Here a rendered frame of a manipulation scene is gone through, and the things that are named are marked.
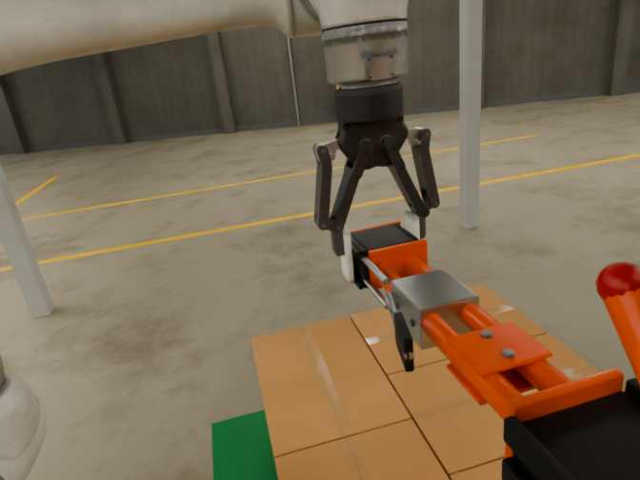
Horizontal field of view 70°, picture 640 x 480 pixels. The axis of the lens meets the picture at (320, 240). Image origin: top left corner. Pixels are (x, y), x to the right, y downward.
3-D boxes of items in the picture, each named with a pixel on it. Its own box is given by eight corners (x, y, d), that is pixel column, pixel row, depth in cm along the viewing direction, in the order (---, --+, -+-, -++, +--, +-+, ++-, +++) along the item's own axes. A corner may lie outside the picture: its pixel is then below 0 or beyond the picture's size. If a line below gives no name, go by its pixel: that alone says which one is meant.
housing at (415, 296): (482, 335, 45) (483, 294, 43) (418, 352, 43) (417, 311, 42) (446, 303, 51) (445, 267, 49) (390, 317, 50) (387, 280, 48)
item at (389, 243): (429, 277, 56) (428, 240, 54) (372, 290, 55) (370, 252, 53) (400, 253, 64) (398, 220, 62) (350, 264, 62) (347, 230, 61)
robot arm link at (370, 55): (423, 17, 45) (425, 81, 47) (388, 26, 53) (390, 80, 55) (334, 28, 43) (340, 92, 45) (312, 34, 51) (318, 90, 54)
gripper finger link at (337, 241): (341, 215, 54) (317, 220, 53) (345, 254, 56) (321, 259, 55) (337, 212, 55) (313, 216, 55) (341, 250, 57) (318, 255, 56)
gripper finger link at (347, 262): (350, 230, 54) (344, 230, 54) (354, 282, 56) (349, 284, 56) (343, 222, 57) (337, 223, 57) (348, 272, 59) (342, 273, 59)
